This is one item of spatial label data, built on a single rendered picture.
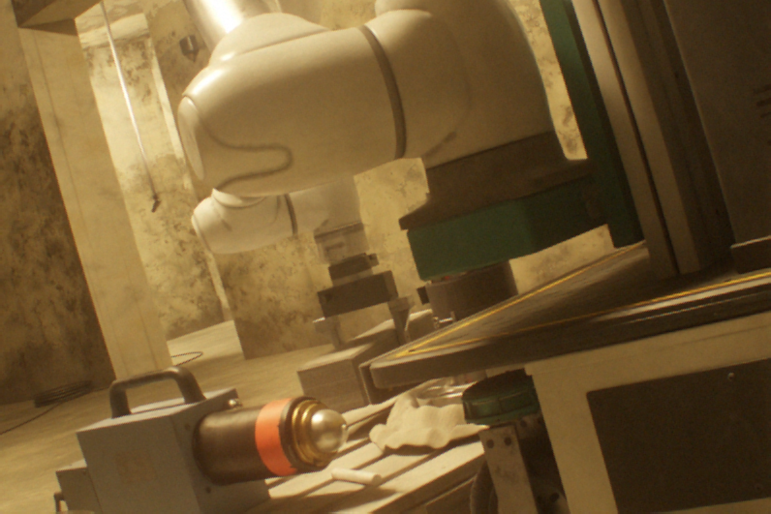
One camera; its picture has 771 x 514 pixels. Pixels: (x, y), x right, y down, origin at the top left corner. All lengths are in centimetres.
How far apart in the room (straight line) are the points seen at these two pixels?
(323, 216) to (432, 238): 84
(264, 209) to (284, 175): 84
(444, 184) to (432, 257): 8
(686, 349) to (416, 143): 37
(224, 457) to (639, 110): 70
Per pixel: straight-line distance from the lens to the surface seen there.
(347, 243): 222
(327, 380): 207
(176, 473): 172
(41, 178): 740
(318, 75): 133
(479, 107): 136
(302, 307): 581
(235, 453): 166
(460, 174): 137
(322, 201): 221
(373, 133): 135
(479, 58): 137
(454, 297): 193
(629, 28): 142
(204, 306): 1084
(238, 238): 220
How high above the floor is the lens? 48
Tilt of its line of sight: level
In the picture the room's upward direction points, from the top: 17 degrees counter-clockwise
